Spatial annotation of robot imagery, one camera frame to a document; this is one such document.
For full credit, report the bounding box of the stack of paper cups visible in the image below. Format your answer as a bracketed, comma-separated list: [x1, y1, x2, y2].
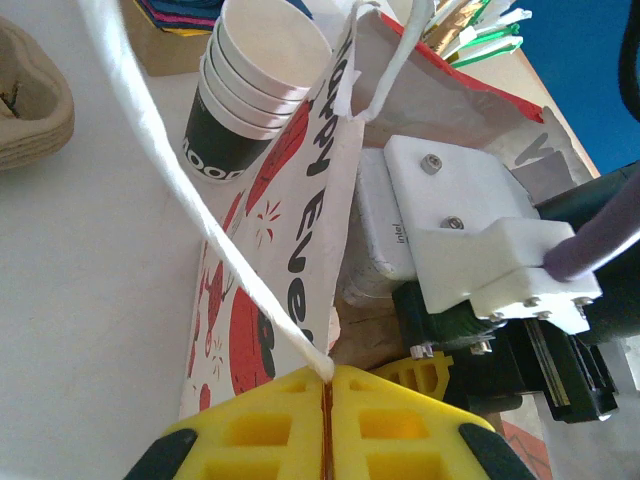
[182, 0, 334, 184]

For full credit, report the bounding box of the red white paper gift bag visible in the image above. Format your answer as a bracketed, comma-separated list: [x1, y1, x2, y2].
[77, 0, 601, 480]

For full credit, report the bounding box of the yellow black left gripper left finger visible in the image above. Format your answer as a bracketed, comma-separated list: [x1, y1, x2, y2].
[122, 367, 329, 480]

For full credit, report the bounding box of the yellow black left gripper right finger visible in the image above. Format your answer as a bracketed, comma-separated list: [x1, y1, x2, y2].
[327, 364, 539, 480]

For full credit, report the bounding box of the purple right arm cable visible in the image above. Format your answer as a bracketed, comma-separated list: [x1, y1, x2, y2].
[542, 172, 640, 284]

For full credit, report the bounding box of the green straw white wrapper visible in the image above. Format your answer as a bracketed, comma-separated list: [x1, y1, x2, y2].
[449, 34, 525, 70]

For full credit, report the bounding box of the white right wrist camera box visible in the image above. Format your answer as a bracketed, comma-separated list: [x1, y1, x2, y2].
[357, 134, 604, 336]

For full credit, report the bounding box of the stack of cardboard cup carriers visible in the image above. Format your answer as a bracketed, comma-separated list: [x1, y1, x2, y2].
[0, 14, 76, 171]

